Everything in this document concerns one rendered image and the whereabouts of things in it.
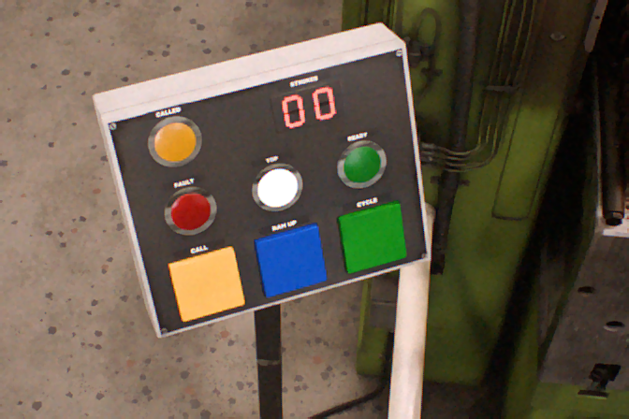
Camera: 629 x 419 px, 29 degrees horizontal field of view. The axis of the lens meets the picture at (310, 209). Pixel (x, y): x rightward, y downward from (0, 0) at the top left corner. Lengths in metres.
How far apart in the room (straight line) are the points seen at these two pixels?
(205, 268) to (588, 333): 0.66
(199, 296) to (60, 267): 1.24
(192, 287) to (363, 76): 0.30
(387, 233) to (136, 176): 0.30
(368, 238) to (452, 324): 0.83
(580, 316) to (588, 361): 0.14
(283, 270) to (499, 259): 0.69
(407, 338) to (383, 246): 0.37
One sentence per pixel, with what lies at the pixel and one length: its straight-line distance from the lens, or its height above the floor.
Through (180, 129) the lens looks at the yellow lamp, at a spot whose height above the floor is 1.18.
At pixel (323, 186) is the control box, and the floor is 1.08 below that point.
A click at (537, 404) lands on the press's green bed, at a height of 0.38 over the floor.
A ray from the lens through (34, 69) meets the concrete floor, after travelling 2.93.
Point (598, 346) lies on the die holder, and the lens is 1.85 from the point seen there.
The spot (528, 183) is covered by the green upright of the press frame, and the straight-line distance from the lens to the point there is 1.84.
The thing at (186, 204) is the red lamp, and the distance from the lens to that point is 1.33.
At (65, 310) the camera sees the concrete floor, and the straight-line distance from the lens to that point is 2.55.
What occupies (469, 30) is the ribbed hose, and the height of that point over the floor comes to 1.07.
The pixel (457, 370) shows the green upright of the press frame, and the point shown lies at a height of 0.07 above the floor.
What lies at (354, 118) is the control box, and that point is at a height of 1.14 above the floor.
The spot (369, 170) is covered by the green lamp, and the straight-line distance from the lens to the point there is 1.37.
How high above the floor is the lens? 2.21
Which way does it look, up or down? 57 degrees down
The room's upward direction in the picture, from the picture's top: 1 degrees clockwise
